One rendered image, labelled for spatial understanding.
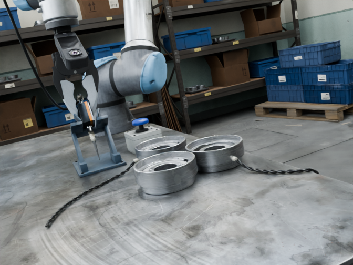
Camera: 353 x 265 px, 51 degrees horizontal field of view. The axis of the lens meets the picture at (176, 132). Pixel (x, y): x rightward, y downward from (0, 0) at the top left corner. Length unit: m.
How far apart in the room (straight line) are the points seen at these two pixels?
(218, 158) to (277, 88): 4.25
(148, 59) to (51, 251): 0.70
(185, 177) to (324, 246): 0.25
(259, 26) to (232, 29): 0.53
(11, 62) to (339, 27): 4.05
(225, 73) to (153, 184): 4.28
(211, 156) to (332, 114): 3.58
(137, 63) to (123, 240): 0.69
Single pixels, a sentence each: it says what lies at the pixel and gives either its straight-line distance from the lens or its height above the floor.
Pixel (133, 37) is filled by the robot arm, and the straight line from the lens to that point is 1.13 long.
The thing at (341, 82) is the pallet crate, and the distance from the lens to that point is 4.26.
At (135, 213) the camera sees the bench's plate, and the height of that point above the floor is 0.80.
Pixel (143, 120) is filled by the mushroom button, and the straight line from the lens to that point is 0.86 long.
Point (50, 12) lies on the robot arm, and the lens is 0.84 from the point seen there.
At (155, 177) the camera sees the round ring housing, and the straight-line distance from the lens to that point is 0.57.
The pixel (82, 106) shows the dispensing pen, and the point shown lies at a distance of 0.83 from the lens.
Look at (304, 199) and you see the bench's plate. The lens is 0.51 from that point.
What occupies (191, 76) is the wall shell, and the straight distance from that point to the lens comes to 5.15.
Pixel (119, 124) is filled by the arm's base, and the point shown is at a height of 0.83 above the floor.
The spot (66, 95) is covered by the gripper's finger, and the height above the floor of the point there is 0.96.
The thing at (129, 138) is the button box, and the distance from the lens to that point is 0.86.
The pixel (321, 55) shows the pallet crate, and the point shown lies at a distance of 4.39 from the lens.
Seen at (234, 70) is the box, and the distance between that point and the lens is 4.88.
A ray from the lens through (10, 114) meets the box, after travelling 4.11.
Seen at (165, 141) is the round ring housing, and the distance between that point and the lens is 0.79.
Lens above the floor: 1.01
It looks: 12 degrees down
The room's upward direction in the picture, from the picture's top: 11 degrees counter-clockwise
